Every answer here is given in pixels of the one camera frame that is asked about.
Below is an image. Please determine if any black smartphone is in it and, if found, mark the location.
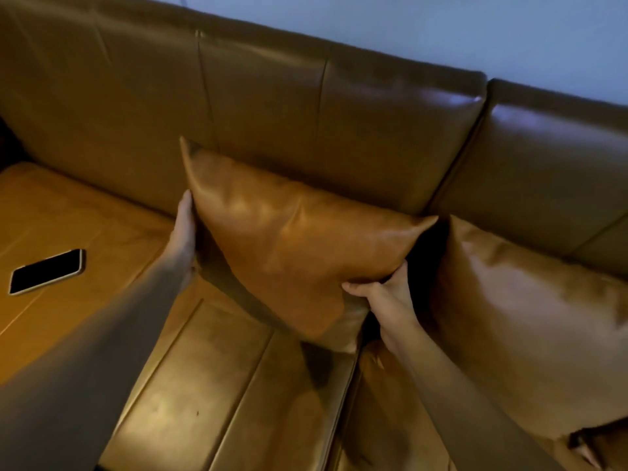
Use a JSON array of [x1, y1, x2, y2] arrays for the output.
[[8, 248, 86, 296]]

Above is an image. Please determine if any person's right forearm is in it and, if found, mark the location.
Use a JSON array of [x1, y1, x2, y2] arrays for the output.
[[392, 326, 565, 471]]

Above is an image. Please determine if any person's right hand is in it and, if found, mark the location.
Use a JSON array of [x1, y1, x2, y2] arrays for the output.
[[341, 260, 424, 361]]

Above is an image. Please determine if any person's left forearm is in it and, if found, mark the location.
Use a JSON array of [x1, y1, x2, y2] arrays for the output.
[[0, 260, 183, 471]]

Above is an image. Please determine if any brown leather sofa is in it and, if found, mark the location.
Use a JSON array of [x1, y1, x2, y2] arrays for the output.
[[0, 0, 628, 471]]

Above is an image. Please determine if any brown leather cushion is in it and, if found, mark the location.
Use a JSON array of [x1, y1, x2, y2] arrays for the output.
[[179, 136, 439, 355], [428, 215, 628, 442]]

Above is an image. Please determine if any person's left hand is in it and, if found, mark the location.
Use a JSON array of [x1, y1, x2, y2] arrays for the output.
[[158, 189, 197, 290]]

